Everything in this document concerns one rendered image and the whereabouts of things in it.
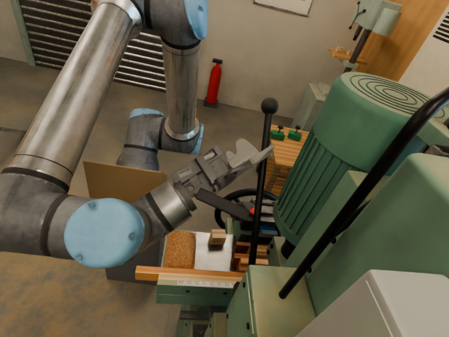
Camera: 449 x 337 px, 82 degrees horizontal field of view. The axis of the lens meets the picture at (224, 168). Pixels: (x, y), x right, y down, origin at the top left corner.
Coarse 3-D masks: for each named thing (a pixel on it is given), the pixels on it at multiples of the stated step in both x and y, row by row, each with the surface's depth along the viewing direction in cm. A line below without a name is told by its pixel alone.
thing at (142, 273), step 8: (136, 272) 67; (144, 272) 67; (152, 272) 68; (160, 272) 68; (168, 272) 69; (176, 272) 69; (184, 272) 70; (192, 272) 70; (200, 272) 71; (208, 272) 71; (216, 272) 71; (224, 272) 72; (232, 272) 72; (240, 272) 73; (152, 280) 70
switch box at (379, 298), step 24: (360, 288) 17; (384, 288) 15; (408, 288) 16; (432, 288) 16; (336, 312) 19; (360, 312) 16; (384, 312) 15; (408, 312) 15; (432, 312) 15; (312, 336) 21; (336, 336) 18; (360, 336) 16; (384, 336) 14; (408, 336) 14; (432, 336) 14
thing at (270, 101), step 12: (264, 108) 51; (276, 108) 50; (264, 132) 51; (264, 144) 50; (264, 168) 50; (264, 180) 50; (252, 228) 50; (252, 240) 50; (252, 252) 49; (252, 264) 49
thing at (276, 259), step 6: (276, 240) 68; (282, 240) 68; (270, 246) 69; (276, 246) 66; (270, 252) 69; (276, 252) 65; (270, 258) 69; (276, 258) 65; (282, 258) 64; (270, 264) 68; (276, 264) 64; (282, 264) 63
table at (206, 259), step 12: (228, 228) 92; (204, 240) 83; (228, 240) 85; (204, 252) 80; (216, 252) 81; (228, 252) 82; (204, 264) 77; (216, 264) 78; (228, 264) 78; (156, 300) 70; (168, 300) 71; (180, 300) 71; (192, 300) 71; (204, 300) 71; (216, 300) 72; (228, 300) 72
